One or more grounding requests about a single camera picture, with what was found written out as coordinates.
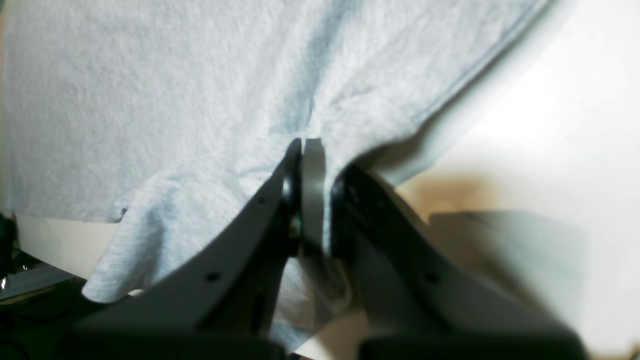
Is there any grey T-shirt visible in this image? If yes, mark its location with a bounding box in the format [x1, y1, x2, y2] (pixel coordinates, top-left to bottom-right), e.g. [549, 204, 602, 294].
[0, 0, 553, 354]

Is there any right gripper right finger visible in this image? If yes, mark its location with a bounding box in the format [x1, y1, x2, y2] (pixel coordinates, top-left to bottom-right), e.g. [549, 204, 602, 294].
[331, 165, 589, 360]

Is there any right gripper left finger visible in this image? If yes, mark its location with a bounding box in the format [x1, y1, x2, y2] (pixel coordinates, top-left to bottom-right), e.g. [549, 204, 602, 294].
[60, 139, 303, 360]

